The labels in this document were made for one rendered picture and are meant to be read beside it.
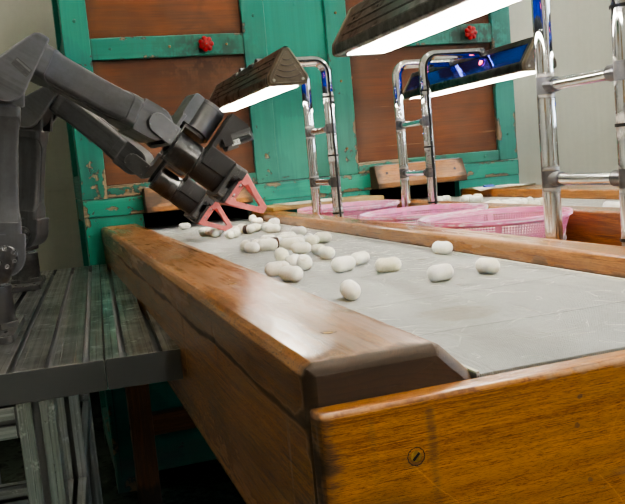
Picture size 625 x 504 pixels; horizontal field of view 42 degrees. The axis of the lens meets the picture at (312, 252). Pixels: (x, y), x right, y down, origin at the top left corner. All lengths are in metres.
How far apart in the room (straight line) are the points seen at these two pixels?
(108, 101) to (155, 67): 0.96
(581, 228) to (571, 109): 2.26
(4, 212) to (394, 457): 0.91
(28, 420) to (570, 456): 0.69
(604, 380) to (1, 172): 0.98
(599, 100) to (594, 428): 3.27
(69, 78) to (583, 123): 2.75
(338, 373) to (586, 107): 3.31
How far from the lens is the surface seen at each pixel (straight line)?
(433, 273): 0.94
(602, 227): 1.46
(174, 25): 2.37
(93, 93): 1.38
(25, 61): 1.33
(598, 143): 3.80
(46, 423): 1.07
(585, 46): 3.80
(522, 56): 1.83
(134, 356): 1.05
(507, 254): 1.08
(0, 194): 1.32
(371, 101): 2.50
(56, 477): 1.09
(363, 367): 0.52
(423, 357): 0.54
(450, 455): 0.54
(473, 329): 0.69
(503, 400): 0.55
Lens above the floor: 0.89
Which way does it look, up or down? 6 degrees down
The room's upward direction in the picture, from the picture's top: 5 degrees counter-clockwise
